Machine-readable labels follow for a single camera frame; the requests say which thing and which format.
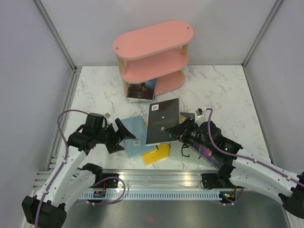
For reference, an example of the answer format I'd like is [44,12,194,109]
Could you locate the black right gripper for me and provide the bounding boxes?
[165,116,213,151]

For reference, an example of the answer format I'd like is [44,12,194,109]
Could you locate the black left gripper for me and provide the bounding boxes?
[95,118,136,153]

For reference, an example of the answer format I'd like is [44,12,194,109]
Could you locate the black hardcover book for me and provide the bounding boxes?
[146,98,180,146]

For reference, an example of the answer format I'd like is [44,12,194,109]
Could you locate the light blue booklet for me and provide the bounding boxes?
[121,116,156,158]

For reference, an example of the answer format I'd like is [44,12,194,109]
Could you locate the dark Wuthering Heights book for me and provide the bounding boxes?
[126,79,156,99]

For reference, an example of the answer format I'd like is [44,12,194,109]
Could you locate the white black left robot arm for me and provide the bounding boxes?
[22,113,136,228]

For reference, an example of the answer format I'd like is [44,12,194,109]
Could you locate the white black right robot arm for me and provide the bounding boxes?
[166,118,304,219]

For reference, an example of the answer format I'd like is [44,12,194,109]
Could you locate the green yellow Alice book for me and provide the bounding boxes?
[179,112,196,123]

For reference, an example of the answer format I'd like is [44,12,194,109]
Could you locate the pale grey booklet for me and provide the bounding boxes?
[170,142,212,168]

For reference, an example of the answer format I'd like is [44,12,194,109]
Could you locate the yellow booklet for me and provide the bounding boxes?
[142,144,171,166]

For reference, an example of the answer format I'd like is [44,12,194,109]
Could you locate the purple Robinson Crusoe book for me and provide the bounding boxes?
[189,142,223,170]

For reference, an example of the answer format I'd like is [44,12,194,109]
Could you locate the blue ocean book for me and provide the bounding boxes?
[126,97,154,102]

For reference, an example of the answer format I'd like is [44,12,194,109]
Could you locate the pink three-tier shelf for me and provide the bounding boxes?
[113,20,194,95]

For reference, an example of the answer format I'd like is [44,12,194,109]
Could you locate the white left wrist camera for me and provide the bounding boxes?
[104,113,111,125]

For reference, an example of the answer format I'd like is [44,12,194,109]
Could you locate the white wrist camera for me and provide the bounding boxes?
[195,108,206,120]
[104,113,111,125]

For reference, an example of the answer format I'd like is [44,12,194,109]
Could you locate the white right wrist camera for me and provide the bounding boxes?
[195,108,206,120]

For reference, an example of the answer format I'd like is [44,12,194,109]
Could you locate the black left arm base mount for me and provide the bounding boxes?
[92,173,119,190]

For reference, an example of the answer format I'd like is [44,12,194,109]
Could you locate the aluminium front rail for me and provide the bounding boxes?
[33,170,292,190]

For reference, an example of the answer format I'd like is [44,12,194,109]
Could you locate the white slotted cable duct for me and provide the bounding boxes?
[79,190,235,200]

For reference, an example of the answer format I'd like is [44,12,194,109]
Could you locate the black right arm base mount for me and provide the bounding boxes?
[200,173,235,190]

